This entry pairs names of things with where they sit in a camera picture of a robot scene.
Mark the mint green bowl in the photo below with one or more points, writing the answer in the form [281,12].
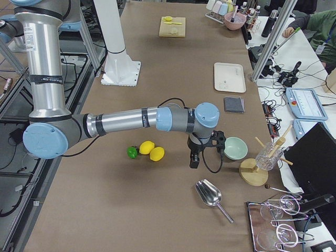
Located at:
[235,148]

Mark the pink bowl with ice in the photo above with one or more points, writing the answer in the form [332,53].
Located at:
[238,22]

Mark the cream rabbit tray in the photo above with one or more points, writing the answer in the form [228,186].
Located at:
[229,77]

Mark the person in green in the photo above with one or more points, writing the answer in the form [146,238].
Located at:
[323,39]

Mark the wooden cutting board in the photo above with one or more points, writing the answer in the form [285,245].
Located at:
[165,29]

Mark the black thermos bottle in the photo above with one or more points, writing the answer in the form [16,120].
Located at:
[270,23]

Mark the yellow lemon upper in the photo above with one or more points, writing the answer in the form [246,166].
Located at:
[146,147]

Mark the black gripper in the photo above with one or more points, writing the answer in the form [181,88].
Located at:
[194,147]

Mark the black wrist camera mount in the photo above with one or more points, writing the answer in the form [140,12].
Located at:
[217,140]

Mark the black handled metal utensil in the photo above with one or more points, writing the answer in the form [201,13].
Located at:
[234,14]

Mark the aluminium frame post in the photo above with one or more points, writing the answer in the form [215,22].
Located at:
[272,39]

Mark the black mirror tray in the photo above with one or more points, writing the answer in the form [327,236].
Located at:
[257,223]

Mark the green lime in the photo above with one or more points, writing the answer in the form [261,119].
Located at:
[132,152]

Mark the lemon slices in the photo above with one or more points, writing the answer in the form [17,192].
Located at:
[167,18]

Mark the grey folded cloth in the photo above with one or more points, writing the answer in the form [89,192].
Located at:
[234,104]

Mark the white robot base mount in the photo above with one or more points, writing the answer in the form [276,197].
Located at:
[119,68]

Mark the wooden cup stand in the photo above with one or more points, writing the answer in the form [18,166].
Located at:
[255,176]

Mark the yellow plastic knife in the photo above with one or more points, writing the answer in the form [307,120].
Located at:
[172,23]

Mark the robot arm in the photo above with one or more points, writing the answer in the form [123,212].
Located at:
[12,33]

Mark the blue teach pendant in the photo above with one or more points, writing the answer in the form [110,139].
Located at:
[305,104]
[302,126]

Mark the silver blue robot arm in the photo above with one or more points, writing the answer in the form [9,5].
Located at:
[54,128]

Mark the black monitor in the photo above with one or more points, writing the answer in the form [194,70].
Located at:
[313,158]

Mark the clear glass cup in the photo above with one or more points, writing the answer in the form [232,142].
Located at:
[268,157]

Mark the yellow lemon lower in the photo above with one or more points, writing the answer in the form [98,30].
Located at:
[157,154]

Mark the wire glass rack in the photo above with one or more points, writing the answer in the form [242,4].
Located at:
[281,235]

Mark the yellow lemon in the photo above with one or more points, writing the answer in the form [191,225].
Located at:
[157,154]
[146,147]

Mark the pastel cups in rack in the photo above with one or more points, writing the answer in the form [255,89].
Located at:
[219,7]

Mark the metal ice scoop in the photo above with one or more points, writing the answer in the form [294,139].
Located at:
[211,196]

